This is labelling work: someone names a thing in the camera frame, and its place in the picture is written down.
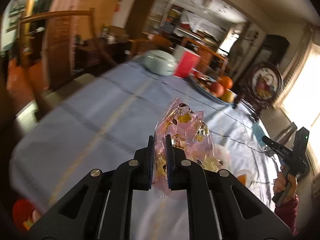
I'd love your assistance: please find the wooden armchair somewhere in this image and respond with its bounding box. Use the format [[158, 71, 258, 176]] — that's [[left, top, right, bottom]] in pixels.
[[16, 8, 118, 92]]

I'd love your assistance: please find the blue fruit plate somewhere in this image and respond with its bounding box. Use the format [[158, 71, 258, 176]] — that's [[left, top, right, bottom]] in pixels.
[[189, 70, 234, 105]]

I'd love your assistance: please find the blue plaid tablecloth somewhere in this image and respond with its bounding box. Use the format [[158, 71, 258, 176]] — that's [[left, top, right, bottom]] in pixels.
[[9, 59, 282, 240]]

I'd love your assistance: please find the pale green ceramic pot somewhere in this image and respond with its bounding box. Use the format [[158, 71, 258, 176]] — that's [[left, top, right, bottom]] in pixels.
[[143, 50, 177, 76]]

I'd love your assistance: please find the yellow pear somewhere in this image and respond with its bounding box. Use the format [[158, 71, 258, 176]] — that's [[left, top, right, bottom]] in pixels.
[[220, 89, 236, 103]]

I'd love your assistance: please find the red apple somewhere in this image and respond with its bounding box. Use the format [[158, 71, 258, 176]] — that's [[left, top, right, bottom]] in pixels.
[[209, 82, 225, 98]]

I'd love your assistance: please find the red card box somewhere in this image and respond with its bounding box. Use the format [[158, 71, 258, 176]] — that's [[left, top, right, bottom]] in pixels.
[[173, 45, 200, 78]]

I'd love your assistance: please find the blue face mask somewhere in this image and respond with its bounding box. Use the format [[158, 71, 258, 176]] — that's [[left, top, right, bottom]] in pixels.
[[252, 122, 266, 148]]

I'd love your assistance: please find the pink floral plastic bag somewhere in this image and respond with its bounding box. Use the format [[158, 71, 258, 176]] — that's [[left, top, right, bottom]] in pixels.
[[152, 97, 228, 198]]

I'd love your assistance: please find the orange fruit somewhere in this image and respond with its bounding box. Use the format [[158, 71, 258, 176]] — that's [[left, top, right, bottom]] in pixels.
[[218, 76, 233, 89]]

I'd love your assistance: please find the round embroidered table screen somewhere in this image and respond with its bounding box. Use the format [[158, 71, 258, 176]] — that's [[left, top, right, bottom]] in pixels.
[[233, 62, 283, 120]]

